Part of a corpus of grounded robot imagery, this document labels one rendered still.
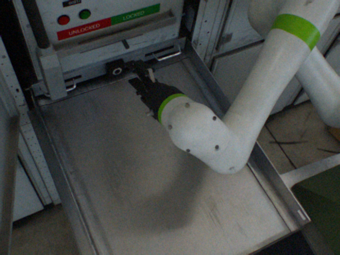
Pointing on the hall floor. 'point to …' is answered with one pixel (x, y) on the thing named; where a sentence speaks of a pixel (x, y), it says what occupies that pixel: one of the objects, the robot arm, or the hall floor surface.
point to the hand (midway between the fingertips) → (134, 74)
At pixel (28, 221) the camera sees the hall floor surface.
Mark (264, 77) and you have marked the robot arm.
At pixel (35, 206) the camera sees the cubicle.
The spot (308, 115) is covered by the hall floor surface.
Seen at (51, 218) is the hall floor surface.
